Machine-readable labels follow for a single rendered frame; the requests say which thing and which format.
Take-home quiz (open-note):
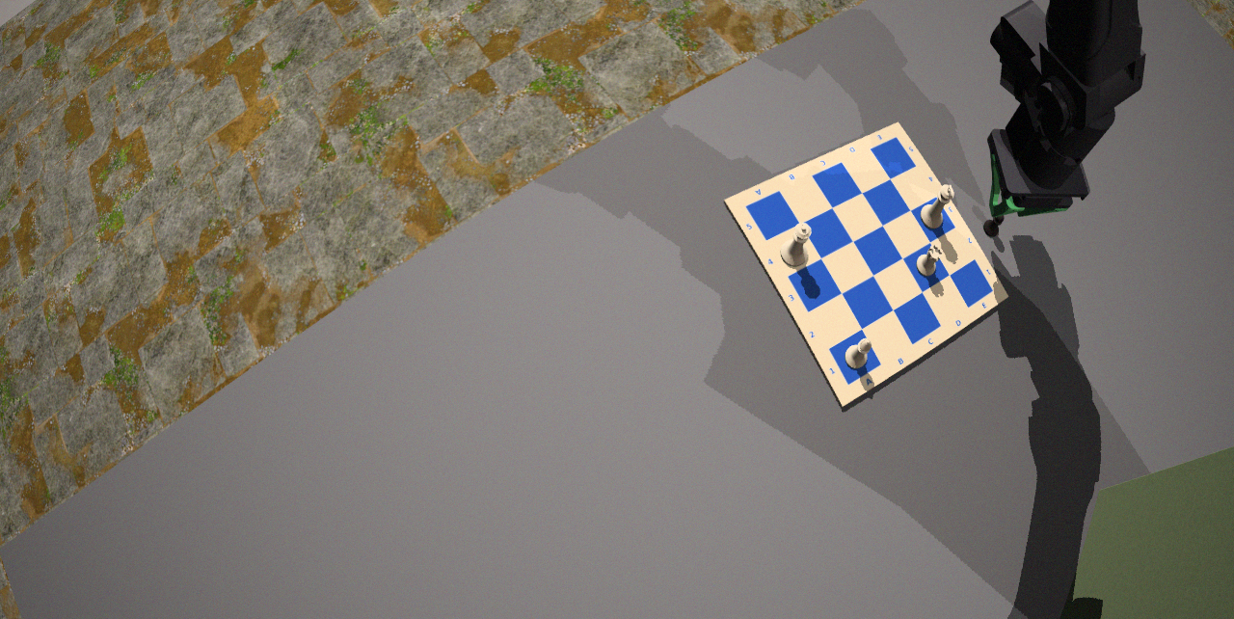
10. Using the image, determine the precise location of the blue and cream chessboard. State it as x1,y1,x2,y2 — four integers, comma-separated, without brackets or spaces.
724,122,1008,407

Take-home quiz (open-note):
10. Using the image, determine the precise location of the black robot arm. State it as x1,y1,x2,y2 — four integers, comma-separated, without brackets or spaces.
990,0,1146,162

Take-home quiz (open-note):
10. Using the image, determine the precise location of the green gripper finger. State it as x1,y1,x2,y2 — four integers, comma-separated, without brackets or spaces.
988,152,1024,217
1017,208,1067,217

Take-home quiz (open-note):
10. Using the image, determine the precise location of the black pawn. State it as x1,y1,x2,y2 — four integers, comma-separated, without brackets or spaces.
983,215,1004,237

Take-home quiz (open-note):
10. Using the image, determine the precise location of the white chess king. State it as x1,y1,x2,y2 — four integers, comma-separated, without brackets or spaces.
921,185,954,229

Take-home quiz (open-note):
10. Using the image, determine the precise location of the white bishop chess piece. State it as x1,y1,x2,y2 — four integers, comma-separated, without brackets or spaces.
845,338,872,369

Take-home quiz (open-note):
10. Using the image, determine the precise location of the white chess rook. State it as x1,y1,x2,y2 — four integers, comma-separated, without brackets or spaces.
916,245,943,277

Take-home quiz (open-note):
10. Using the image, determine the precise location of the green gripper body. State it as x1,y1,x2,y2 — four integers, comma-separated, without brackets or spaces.
987,112,1090,208

